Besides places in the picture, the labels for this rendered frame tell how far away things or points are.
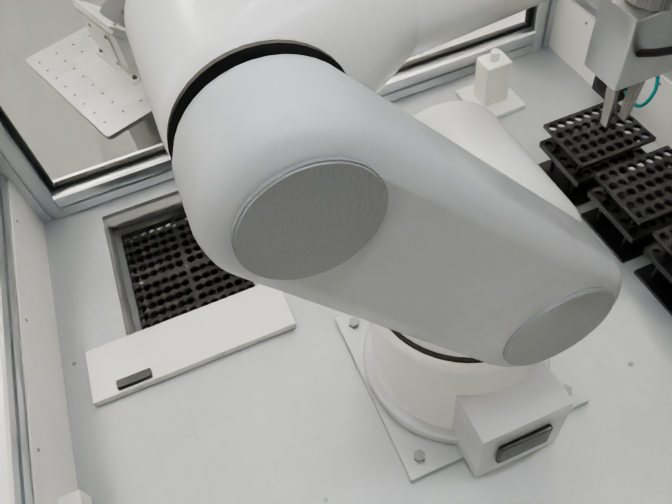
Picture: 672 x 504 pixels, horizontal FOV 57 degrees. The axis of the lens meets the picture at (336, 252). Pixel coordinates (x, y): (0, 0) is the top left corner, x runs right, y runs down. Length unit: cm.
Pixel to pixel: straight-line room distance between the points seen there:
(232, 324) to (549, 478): 43
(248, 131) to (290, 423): 57
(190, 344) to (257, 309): 10
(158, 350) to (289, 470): 24
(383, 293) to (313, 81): 13
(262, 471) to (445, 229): 50
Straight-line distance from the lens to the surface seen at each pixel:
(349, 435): 76
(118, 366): 87
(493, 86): 107
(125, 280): 110
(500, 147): 52
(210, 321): 85
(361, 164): 25
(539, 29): 121
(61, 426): 85
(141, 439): 82
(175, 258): 101
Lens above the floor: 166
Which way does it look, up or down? 53 degrees down
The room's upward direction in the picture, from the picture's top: 10 degrees counter-clockwise
